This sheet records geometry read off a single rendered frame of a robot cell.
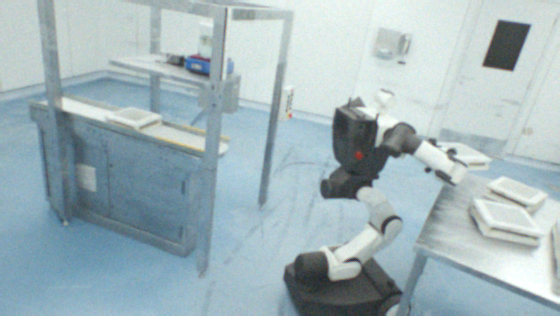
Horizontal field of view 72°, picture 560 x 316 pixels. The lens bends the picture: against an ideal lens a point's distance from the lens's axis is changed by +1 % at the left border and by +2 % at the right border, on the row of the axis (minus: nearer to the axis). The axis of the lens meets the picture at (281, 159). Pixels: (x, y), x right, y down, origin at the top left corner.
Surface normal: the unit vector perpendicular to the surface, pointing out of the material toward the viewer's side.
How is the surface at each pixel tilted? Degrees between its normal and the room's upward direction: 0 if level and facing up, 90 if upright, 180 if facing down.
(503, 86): 90
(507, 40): 90
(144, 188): 90
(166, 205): 90
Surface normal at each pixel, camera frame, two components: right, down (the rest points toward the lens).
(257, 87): -0.23, 0.36
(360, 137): 0.33, 0.42
